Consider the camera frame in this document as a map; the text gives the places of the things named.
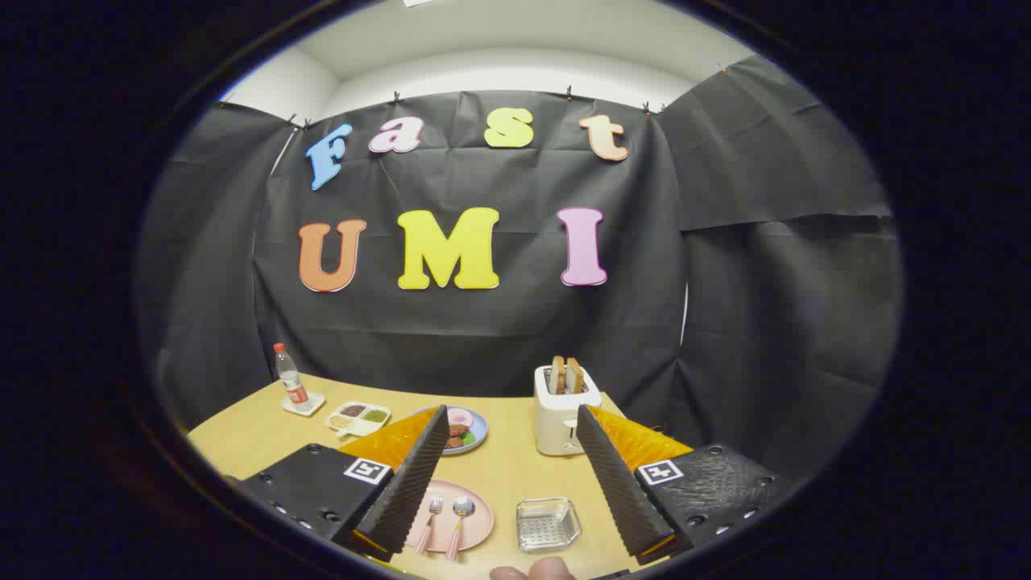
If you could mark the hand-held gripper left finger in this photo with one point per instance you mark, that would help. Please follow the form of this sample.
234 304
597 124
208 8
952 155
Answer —
411 483

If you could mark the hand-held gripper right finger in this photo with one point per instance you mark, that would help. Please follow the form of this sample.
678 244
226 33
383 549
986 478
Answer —
620 491

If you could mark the blue plate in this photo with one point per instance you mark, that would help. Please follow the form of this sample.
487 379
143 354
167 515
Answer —
478 441

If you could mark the pink ham slice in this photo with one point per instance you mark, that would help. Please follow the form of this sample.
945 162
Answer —
461 417

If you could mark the white divided seasoning dish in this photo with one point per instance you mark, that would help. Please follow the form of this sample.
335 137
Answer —
358 419

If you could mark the pink plate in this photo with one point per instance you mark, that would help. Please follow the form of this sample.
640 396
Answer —
482 528

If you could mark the white toaster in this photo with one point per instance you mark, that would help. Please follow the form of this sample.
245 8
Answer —
556 423

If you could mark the brown bread slice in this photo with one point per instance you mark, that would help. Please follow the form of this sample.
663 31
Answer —
575 375
557 375

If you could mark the white square coaster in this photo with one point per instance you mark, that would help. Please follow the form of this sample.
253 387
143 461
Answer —
314 403

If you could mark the clear bottle with red label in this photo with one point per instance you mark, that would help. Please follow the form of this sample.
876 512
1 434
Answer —
290 379

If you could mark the black backdrop cloth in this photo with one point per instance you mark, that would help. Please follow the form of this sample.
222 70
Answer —
483 338

